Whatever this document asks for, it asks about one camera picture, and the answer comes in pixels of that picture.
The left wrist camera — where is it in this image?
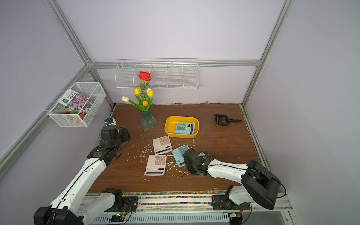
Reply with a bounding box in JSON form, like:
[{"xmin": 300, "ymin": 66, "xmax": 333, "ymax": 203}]
[{"xmin": 105, "ymin": 118, "xmax": 116, "ymax": 126}]

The blue glass vase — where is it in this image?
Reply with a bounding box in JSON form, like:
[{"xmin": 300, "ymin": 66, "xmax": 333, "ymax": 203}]
[{"xmin": 140, "ymin": 108, "xmax": 157, "ymax": 129}]

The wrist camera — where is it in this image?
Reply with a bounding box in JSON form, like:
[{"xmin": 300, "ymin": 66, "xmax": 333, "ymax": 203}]
[
  {"xmin": 105, "ymin": 118, "xmax": 116, "ymax": 126},
  {"xmin": 199, "ymin": 152, "xmax": 209, "ymax": 158}
]

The teal calculator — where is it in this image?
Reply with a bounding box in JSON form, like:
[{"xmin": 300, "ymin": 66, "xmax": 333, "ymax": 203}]
[
  {"xmin": 172, "ymin": 145, "xmax": 189, "ymax": 168},
  {"xmin": 175, "ymin": 122, "xmax": 195, "ymax": 135}
]

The black litter scoop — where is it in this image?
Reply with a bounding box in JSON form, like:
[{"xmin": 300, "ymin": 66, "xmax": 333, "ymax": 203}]
[{"xmin": 214, "ymin": 114, "xmax": 242, "ymax": 126}]

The yellow plastic storage box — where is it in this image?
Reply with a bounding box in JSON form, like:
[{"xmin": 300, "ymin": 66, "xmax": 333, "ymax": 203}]
[{"xmin": 164, "ymin": 116, "xmax": 199, "ymax": 139}]

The pink calculator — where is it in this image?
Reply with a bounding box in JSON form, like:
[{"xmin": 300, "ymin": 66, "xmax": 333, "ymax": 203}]
[
  {"xmin": 152, "ymin": 136, "xmax": 173, "ymax": 155},
  {"xmin": 144, "ymin": 155, "xmax": 167, "ymax": 176}
]

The purple flower pot with card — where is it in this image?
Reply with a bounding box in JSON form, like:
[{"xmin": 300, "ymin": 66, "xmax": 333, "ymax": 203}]
[{"xmin": 57, "ymin": 89, "xmax": 94, "ymax": 120}]

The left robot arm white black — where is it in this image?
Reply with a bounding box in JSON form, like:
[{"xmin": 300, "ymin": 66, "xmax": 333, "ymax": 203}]
[{"xmin": 33, "ymin": 124, "xmax": 131, "ymax": 225}]

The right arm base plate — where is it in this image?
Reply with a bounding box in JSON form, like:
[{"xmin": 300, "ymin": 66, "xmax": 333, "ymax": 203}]
[{"xmin": 211, "ymin": 195, "xmax": 251, "ymax": 211}]

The white wire wall shelf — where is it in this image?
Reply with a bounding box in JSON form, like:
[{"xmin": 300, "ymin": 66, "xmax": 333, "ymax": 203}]
[{"xmin": 114, "ymin": 58, "xmax": 200, "ymax": 90}]

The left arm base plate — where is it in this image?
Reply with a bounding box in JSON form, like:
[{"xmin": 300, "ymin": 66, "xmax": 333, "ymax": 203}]
[{"xmin": 106, "ymin": 196, "xmax": 138, "ymax": 212}]

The artificial flower bouquet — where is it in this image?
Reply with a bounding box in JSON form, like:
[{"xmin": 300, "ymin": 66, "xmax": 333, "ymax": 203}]
[{"xmin": 121, "ymin": 71, "xmax": 154, "ymax": 112}]

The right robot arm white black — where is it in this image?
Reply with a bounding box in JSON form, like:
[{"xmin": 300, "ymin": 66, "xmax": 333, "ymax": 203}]
[{"xmin": 183, "ymin": 149, "xmax": 282, "ymax": 211}]

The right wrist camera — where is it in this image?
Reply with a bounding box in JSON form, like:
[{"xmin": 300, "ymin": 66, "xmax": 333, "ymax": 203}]
[{"xmin": 199, "ymin": 152, "xmax": 209, "ymax": 158}]

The white mesh wall basket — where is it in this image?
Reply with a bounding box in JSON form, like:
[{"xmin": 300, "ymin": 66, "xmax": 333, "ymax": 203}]
[{"xmin": 48, "ymin": 82, "xmax": 106, "ymax": 128}]

